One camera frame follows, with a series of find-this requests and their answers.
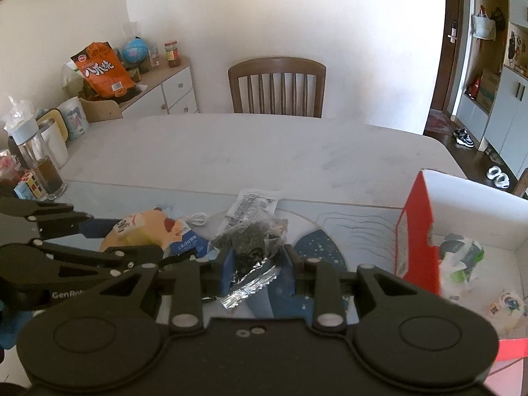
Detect orange cartoon snack packet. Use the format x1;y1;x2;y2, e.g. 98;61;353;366
99;208;185;252

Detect orange snack bag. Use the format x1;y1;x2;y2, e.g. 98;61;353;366
71;42;135;100

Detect wooden chair behind table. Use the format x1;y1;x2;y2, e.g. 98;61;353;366
227;56;327;118

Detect cardboard box in cabinet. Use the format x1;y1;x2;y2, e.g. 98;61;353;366
476;69;499;112

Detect red and white cardboard box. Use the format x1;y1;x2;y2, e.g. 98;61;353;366
395;170;527;361

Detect black sneakers on floor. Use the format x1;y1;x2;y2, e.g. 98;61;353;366
453;128;474;149

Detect white shoes on floor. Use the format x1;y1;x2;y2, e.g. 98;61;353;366
486;165;510;189

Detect white mug with print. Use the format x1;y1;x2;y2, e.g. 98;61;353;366
57;97;89;140

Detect blue globe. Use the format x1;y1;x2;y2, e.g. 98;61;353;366
121;37;149;64

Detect white green tissue pack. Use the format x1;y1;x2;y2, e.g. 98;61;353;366
439;233;485;284

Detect small colourful cube box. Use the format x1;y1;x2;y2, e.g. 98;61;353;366
14;171;47;200

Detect clear bag of dark seaweed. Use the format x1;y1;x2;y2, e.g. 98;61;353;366
210;208;288;309

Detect round cartoon sticker item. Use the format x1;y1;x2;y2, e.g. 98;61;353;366
488;290;526;317

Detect grey hallway cabinet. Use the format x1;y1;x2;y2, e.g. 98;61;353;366
455;0;527;177

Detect glass tea bottle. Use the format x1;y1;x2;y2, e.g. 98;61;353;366
10;117;66;200

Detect red-lidded sauce jar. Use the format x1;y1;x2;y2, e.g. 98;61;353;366
165;41;181;68

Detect white drawer cabinet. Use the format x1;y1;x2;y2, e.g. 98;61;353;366
120;56;199;119

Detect white printed snack packet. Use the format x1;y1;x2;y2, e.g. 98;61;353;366
216;189;280;235

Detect blue white small packet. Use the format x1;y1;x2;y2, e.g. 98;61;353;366
168;230;209;257

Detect hanging tote bag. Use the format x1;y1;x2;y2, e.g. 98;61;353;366
472;5;497;41

